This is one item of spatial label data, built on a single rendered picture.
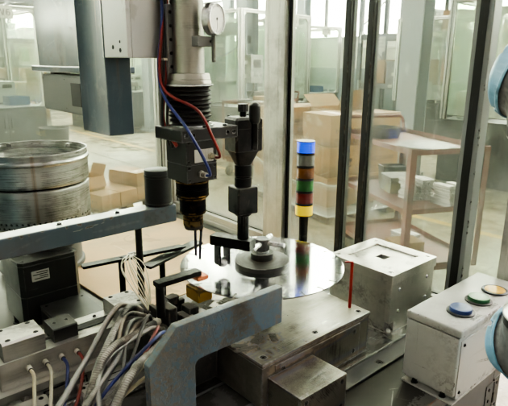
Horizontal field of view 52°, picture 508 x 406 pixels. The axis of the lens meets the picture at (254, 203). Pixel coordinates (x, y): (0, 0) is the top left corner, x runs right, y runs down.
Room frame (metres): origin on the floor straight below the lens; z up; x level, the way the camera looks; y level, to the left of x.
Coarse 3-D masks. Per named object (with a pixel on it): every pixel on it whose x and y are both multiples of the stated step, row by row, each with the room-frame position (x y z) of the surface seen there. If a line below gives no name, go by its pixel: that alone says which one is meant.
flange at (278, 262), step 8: (240, 256) 0.99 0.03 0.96; (248, 256) 0.99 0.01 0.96; (256, 256) 0.96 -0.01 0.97; (264, 256) 0.96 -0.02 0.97; (272, 256) 0.97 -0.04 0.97; (280, 256) 0.99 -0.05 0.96; (240, 264) 0.95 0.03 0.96; (248, 264) 0.95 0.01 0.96; (256, 264) 0.95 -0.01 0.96; (264, 264) 0.95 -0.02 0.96; (272, 264) 0.95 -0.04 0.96; (280, 264) 0.95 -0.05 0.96; (288, 264) 0.96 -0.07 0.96; (256, 272) 0.93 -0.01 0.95; (264, 272) 0.93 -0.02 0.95; (272, 272) 0.93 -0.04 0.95
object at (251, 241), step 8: (240, 224) 0.90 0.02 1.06; (248, 224) 0.91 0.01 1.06; (216, 232) 0.95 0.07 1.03; (240, 232) 0.90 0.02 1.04; (248, 232) 0.91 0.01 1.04; (216, 240) 0.92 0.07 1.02; (224, 240) 0.92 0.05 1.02; (232, 240) 0.91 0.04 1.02; (240, 240) 0.90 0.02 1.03; (248, 240) 0.90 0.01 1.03; (216, 248) 0.93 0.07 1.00; (224, 248) 0.94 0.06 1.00; (232, 248) 0.91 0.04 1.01; (240, 248) 0.90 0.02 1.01; (248, 248) 0.89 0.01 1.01; (216, 256) 0.93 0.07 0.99; (216, 264) 0.93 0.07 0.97
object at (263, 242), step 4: (260, 236) 0.99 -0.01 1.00; (264, 236) 0.99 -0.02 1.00; (268, 236) 1.00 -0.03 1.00; (272, 236) 1.02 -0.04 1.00; (256, 240) 0.97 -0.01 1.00; (260, 240) 0.97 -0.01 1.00; (264, 240) 0.97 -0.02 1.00; (268, 240) 0.97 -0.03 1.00; (256, 244) 0.95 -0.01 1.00; (260, 244) 0.96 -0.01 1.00; (264, 244) 0.97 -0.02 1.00; (268, 244) 0.97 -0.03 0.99; (272, 244) 0.97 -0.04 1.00; (276, 244) 0.96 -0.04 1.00; (280, 244) 0.96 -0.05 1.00; (284, 244) 0.96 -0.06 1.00; (256, 248) 0.94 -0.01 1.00; (260, 248) 0.97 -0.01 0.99; (264, 248) 0.97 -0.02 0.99; (268, 248) 0.97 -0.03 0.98; (256, 252) 0.97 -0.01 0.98; (260, 252) 0.97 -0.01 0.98; (264, 252) 0.97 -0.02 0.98; (268, 252) 0.97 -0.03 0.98
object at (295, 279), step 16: (272, 240) 1.12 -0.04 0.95; (288, 240) 1.12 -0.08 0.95; (192, 256) 1.02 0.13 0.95; (208, 256) 1.02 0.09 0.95; (288, 256) 1.02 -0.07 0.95; (304, 256) 1.02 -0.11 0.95; (320, 256) 1.02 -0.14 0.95; (336, 256) 1.02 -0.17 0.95; (208, 272) 0.93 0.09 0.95; (224, 272) 0.93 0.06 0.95; (240, 272) 0.93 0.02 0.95; (288, 272) 0.93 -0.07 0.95; (304, 272) 0.93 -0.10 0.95; (320, 272) 0.93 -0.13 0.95; (336, 272) 0.94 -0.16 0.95; (208, 288) 0.86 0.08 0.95; (224, 288) 0.86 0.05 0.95; (240, 288) 0.86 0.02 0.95; (256, 288) 0.86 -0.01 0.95; (288, 288) 0.86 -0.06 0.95; (304, 288) 0.86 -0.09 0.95; (320, 288) 0.86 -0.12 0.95
